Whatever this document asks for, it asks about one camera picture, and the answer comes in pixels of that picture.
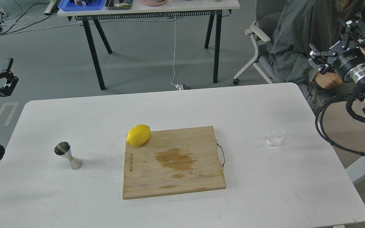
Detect clear glass measuring cup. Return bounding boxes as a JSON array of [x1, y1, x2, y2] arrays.
[[266, 128, 285, 147]]

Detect white background table black legs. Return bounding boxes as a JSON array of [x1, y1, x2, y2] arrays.
[[57, 0, 240, 90]]

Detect pink plate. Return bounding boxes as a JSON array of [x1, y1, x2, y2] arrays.
[[140, 0, 168, 6]]

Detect grey metal tray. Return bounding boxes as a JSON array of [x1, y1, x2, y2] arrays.
[[104, 0, 133, 10]]

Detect person in grey shirt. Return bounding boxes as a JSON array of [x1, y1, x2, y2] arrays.
[[267, 0, 365, 113]]

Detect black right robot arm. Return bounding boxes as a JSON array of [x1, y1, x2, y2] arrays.
[[308, 19, 365, 184]]

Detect grey office chair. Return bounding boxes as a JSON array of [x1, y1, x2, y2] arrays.
[[233, 0, 287, 85]]

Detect wooden cutting board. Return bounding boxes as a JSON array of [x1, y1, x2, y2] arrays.
[[123, 126, 227, 200]]

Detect blue plastic tray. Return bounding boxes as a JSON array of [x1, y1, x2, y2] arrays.
[[58, 0, 106, 12]]

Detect yellow lemon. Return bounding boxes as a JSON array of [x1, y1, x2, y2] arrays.
[[126, 124, 151, 146]]

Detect steel jigger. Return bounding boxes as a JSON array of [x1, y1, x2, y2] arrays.
[[54, 142, 83, 170]]

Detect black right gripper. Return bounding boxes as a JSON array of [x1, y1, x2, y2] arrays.
[[308, 19, 365, 83]]

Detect white hanging cable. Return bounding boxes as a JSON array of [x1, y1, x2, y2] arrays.
[[170, 16, 183, 90]]

